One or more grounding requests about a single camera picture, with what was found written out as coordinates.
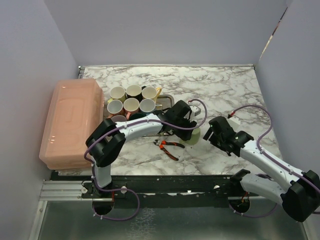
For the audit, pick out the blue mug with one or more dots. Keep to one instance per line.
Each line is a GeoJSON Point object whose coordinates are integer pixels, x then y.
{"type": "Point", "coordinates": [148, 106]}

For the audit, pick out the black glossy mug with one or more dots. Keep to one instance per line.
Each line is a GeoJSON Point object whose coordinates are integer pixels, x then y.
{"type": "Point", "coordinates": [135, 91]}

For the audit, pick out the yellow mug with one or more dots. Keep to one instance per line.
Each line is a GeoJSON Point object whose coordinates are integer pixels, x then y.
{"type": "Point", "coordinates": [152, 93]}

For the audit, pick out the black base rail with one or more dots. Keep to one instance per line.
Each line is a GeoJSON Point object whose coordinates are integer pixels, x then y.
{"type": "Point", "coordinates": [161, 191]}

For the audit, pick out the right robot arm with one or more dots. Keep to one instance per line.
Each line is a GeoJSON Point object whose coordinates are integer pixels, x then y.
{"type": "Point", "coordinates": [298, 192]}

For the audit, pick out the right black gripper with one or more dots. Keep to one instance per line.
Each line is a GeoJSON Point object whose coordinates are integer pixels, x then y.
{"type": "Point", "coordinates": [214, 141]}

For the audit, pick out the pink plastic storage box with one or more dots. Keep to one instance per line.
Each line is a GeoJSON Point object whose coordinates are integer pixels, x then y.
{"type": "Point", "coordinates": [75, 111]}

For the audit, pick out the dark teal mug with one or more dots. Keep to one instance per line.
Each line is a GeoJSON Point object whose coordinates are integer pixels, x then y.
{"type": "Point", "coordinates": [136, 116]}

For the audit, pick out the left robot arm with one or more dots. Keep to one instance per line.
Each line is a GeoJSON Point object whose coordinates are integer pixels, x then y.
{"type": "Point", "coordinates": [107, 140]}

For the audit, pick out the green mug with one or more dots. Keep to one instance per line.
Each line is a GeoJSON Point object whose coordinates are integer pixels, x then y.
{"type": "Point", "coordinates": [195, 137]}

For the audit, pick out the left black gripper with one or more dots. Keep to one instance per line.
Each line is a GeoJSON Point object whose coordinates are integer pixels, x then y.
{"type": "Point", "coordinates": [185, 134]}

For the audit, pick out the yellow-green faceted mug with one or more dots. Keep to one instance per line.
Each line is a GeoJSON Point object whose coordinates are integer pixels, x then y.
{"type": "Point", "coordinates": [117, 93]}

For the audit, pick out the lilac wavy-pattern mug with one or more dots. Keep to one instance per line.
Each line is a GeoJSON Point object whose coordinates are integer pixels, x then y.
{"type": "Point", "coordinates": [119, 118]}

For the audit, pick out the silver metal tray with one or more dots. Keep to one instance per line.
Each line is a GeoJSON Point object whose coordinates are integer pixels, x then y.
{"type": "Point", "coordinates": [164, 102]}

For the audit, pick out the salmon pink mug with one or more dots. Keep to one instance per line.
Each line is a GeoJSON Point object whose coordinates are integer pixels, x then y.
{"type": "Point", "coordinates": [115, 108]}

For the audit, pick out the light pink mug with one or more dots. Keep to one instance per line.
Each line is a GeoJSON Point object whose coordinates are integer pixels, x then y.
{"type": "Point", "coordinates": [131, 106]}

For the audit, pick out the aluminium frame rail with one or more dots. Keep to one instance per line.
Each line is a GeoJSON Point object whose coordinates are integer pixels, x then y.
{"type": "Point", "coordinates": [61, 191]}

